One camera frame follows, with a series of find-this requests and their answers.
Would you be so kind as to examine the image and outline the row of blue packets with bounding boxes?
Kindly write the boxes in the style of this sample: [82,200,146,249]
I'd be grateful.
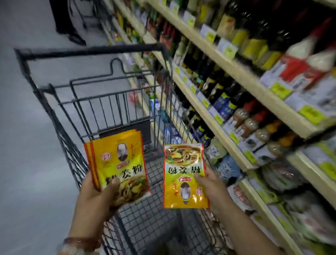
[147,89,184,146]

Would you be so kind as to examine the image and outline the yellow vegetable food packet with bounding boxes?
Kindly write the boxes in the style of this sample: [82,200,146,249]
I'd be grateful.
[84,138,98,190]
[163,143,210,209]
[92,129,152,207]

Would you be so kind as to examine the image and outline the row of dark sauce bottles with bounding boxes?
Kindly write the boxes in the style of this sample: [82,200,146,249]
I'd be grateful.
[179,42,247,124]

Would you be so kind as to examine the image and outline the row of yellow price tags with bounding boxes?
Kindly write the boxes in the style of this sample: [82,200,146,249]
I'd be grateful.
[173,63,258,166]

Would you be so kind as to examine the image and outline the person's left hand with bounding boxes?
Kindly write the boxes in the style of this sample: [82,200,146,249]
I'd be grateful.
[68,171,121,242]

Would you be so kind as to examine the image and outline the dark red bracelet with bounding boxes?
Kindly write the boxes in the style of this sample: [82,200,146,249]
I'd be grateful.
[63,236,101,249]

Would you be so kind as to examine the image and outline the pale green pouch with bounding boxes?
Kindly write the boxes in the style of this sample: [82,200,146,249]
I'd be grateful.
[206,138,227,165]

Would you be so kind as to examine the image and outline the rows of assorted seasoning packets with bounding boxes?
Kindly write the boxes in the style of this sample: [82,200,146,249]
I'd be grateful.
[226,131,336,255]

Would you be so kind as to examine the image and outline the grey wire shopping cart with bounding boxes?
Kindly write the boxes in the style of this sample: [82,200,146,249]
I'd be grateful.
[15,43,237,255]

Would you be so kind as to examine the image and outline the person's right forearm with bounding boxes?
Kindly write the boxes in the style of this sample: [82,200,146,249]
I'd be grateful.
[212,200,284,255]

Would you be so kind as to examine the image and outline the blue white pouch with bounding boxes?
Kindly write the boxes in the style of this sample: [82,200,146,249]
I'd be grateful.
[215,155,243,185]

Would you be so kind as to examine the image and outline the black plastic cart flap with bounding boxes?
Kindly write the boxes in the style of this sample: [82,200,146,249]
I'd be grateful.
[113,118,154,147]

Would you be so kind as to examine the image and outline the wooden store shelving with goods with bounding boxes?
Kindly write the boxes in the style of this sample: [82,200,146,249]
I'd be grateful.
[100,0,336,255]

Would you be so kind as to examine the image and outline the person's right hand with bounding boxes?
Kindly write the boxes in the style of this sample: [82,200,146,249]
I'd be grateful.
[194,167,232,211]

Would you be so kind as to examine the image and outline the white bead bracelet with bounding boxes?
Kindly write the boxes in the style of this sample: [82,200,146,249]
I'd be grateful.
[59,244,100,255]

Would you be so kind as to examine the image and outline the row of small dark bottles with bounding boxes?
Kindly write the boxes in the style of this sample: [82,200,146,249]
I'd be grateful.
[173,89,216,149]

